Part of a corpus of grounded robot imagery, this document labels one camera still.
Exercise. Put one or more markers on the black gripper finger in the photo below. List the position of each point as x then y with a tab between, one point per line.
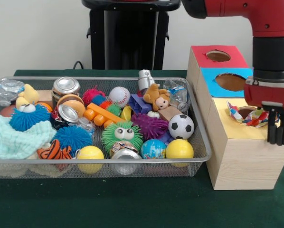
271	124
280	126

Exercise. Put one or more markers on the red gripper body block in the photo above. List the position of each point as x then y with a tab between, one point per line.
270	97

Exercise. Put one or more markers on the heart print cloth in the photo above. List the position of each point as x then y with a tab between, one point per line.
253	118

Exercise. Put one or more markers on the brown plush teddy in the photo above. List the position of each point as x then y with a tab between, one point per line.
156	96

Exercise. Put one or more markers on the mint green cloth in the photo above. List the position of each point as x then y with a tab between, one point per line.
14	140

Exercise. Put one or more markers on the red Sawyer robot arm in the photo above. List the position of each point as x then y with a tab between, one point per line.
270	28

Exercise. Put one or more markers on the wooden box with three holes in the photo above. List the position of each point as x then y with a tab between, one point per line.
241	161

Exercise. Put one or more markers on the clear mesh bin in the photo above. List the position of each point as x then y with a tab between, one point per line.
52	174

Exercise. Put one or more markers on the black and white soccer ball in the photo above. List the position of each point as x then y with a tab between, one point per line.
181	126

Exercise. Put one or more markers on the yellow ball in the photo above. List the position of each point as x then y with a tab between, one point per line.
179	148
90	153

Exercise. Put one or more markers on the small globe ball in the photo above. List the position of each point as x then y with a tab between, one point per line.
153	148

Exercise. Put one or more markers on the silver toy robot figure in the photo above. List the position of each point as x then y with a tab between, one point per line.
145	78

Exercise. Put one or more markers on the green spiky ball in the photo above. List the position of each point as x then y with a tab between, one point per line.
122	137

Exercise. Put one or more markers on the dark green table cloth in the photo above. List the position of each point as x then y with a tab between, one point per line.
132	204

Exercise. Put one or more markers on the orange bumpy toy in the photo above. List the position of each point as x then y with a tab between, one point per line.
101	114

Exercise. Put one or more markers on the blue spiky ball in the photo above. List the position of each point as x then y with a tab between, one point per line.
29	118
73	137

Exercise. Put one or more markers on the orange tiger plush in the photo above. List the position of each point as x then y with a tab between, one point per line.
54	151

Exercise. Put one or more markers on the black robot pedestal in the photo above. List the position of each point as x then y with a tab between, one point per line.
127	38

